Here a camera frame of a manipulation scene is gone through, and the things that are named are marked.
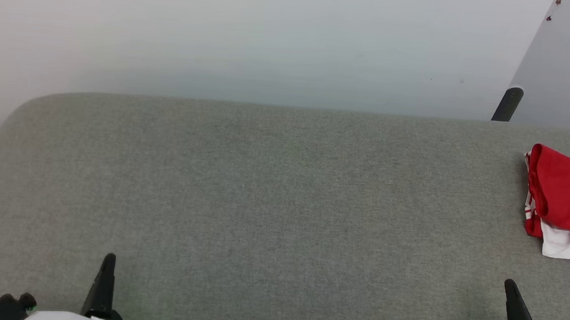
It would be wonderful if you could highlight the black slanted post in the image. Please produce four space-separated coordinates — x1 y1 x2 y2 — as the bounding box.
490 84 525 124

